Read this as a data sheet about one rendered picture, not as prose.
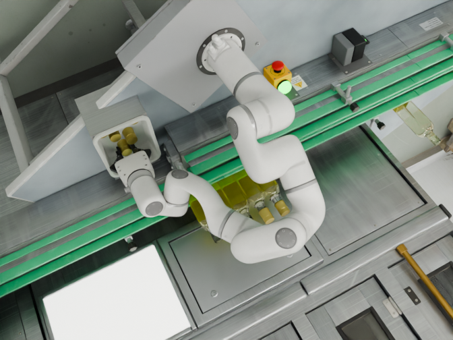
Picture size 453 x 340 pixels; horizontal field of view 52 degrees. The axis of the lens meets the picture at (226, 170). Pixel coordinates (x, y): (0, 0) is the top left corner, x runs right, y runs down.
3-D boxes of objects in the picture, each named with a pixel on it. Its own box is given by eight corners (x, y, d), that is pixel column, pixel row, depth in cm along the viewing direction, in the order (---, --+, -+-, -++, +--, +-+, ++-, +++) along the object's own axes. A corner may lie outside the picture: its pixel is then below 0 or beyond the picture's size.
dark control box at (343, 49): (329, 51, 164) (343, 67, 160) (332, 34, 158) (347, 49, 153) (349, 43, 166) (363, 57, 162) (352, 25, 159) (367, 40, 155)
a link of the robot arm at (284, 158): (304, 181, 123) (253, 203, 117) (270, 98, 123) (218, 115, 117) (323, 175, 114) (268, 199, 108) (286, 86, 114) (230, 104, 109)
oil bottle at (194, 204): (178, 185, 161) (205, 235, 150) (176, 177, 156) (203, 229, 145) (193, 179, 162) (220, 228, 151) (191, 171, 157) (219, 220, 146)
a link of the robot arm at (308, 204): (309, 182, 109) (333, 239, 108) (320, 175, 121) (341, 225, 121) (259, 201, 114) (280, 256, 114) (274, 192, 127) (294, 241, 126)
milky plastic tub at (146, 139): (104, 160, 151) (112, 180, 147) (81, 118, 132) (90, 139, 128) (152, 139, 155) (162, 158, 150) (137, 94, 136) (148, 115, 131)
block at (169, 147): (166, 159, 156) (174, 174, 153) (160, 143, 148) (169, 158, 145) (175, 154, 157) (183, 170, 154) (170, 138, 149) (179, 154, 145)
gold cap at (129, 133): (120, 129, 141) (125, 139, 139) (131, 125, 142) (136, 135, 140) (123, 136, 144) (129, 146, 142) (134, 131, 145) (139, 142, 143)
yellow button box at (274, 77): (262, 81, 159) (273, 95, 155) (262, 65, 153) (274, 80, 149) (280, 73, 160) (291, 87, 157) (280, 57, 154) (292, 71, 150)
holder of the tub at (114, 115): (108, 167, 156) (116, 185, 152) (81, 117, 133) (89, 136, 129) (155, 146, 159) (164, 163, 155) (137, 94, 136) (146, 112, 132)
